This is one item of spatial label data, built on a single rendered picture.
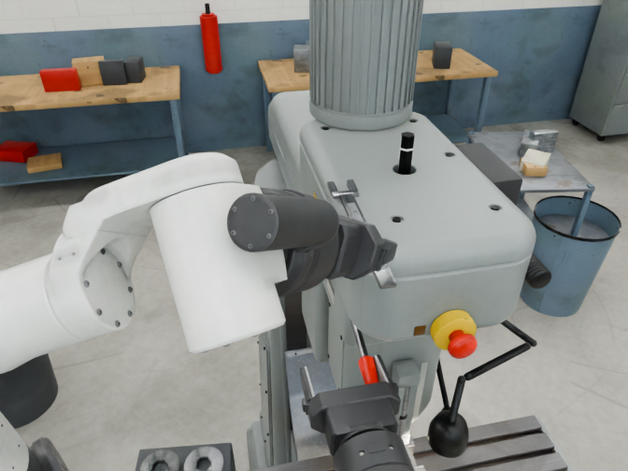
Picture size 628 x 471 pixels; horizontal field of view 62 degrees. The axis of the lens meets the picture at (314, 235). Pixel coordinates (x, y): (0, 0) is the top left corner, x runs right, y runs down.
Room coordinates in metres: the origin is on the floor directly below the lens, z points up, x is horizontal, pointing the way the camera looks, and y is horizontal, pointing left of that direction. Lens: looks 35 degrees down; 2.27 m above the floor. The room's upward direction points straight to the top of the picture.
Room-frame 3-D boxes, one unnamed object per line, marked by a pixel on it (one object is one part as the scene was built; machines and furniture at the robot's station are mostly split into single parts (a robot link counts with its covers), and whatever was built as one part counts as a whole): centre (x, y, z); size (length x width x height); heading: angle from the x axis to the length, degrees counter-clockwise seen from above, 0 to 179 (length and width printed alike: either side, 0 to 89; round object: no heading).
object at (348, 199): (0.56, -0.06, 1.89); 0.24 x 0.04 x 0.01; 11
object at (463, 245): (0.75, -0.14, 1.81); 0.47 x 0.26 x 0.16; 12
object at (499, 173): (1.10, -0.41, 1.62); 0.20 x 0.09 x 0.21; 12
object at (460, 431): (0.57, -0.25, 1.44); 0.07 x 0.07 x 0.06
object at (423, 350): (0.74, -0.14, 1.47); 0.21 x 0.19 x 0.32; 102
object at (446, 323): (0.51, -0.19, 1.76); 0.06 x 0.02 x 0.06; 102
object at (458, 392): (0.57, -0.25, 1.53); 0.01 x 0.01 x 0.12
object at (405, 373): (0.63, -0.17, 1.45); 0.04 x 0.04 x 0.21; 12
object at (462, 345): (0.49, -0.20, 1.76); 0.04 x 0.03 x 0.04; 102
